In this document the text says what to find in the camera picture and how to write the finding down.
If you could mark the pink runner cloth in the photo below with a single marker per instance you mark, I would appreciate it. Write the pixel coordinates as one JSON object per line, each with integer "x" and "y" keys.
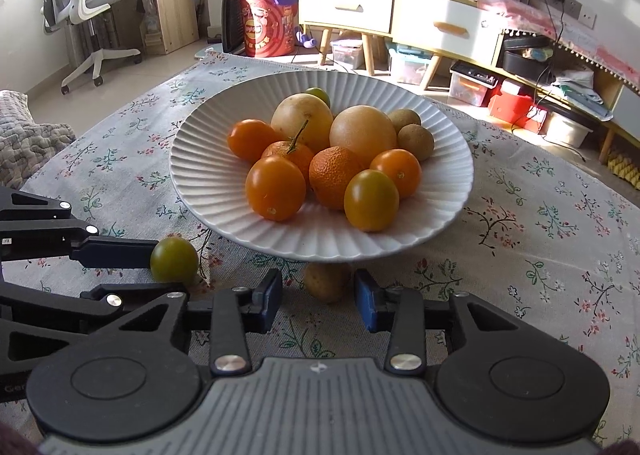
{"x": 590, "y": 50}

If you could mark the clear plastic bin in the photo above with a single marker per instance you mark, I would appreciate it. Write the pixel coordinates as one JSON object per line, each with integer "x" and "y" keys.
{"x": 410, "y": 65}
{"x": 347, "y": 55}

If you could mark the purple dumbbell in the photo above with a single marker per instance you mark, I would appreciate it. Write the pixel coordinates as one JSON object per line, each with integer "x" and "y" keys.
{"x": 305, "y": 39}

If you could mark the red box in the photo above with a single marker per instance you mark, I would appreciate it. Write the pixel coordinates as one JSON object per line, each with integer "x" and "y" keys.
{"x": 515, "y": 107}

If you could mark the low cabinet with grey drawers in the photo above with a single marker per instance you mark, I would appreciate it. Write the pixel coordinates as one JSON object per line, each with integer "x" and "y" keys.
{"x": 631, "y": 102}

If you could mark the tangerine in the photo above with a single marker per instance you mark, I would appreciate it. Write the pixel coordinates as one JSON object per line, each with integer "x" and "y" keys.
{"x": 248, "y": 139}

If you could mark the egg tray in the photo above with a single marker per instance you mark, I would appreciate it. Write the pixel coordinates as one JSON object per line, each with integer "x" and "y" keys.
{"x": 625, "y": 170}

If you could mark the oblong orange tomato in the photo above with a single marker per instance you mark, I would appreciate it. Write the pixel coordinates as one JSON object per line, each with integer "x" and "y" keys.
{"x": 275, "y": 187}

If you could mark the grey quilt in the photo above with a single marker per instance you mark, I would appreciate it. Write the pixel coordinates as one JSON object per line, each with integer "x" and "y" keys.
{"x": 30, "y": 145}

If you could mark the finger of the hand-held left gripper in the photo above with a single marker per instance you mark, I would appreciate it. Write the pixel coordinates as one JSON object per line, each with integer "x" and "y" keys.
{"x": 120, "y": 252}
{"x": 140, "y": 295}

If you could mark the white ribbed plate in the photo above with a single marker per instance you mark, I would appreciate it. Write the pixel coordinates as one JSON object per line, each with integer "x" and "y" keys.
{"x": 210, "y": 195}

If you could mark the black storage box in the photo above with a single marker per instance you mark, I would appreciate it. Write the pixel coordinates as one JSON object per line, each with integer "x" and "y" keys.
{"x": 520, "y": 62}

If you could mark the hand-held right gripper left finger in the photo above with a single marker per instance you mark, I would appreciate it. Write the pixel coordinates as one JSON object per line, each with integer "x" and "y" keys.
{"x": 270, "y": 300}

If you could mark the wooden shelf cabinet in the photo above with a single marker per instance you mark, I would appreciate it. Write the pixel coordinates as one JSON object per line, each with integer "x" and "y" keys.
{"x": 345, "y": 5}

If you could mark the folded clothes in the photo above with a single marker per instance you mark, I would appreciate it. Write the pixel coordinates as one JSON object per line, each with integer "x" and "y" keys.
{"x": 580, "y": 95}

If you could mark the round yellow passion fruit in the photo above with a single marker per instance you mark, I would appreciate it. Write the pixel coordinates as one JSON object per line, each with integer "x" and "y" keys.
{"x": 362, "y": 132}

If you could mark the white drawer cabinet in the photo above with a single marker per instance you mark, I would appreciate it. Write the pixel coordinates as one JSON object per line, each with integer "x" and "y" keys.
{"x": 450, "y": 27}

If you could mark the grey office chair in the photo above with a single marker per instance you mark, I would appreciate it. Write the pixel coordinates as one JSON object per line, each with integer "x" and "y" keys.
{"x": 95, "y": 0}

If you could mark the red round gift bucket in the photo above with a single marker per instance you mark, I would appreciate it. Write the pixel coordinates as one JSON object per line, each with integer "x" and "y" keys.
{"x": 270, "y": 30}

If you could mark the white wall socket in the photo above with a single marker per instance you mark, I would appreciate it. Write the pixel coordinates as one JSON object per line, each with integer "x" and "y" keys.
{"x": 588, "y": 15}

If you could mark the oval yellow passion fruit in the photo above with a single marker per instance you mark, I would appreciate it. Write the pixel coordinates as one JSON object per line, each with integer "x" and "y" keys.
{"x": 300, "y": 117}

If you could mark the bumpy orange mandarin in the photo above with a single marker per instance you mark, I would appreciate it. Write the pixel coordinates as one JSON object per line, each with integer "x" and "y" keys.
{"x": 332, "y": 175}

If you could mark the round orange tomato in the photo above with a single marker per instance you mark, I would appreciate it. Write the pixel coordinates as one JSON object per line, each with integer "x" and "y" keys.
{"x": 400, "y": 170}

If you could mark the black heater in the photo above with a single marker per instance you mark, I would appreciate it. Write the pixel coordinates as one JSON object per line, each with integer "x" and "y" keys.
{"x": 231, "y": 25}

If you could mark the clear storage box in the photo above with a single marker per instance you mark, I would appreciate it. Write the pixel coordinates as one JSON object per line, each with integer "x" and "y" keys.
{"x": 470, "y": 85}

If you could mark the orange mandarin with stem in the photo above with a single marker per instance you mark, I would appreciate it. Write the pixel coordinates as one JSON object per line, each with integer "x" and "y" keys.
{"x": 295, "y": 155}

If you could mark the white bucket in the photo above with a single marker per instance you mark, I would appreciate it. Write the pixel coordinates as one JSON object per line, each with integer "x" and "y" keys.
{"x": 570, "y": 127}

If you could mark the green orange tomato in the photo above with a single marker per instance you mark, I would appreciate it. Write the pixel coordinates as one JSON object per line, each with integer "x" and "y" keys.
{"x": 371, "y": 200}

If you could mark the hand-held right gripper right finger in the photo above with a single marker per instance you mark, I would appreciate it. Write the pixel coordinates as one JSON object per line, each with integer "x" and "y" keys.
{"x": 370, "y": 300}

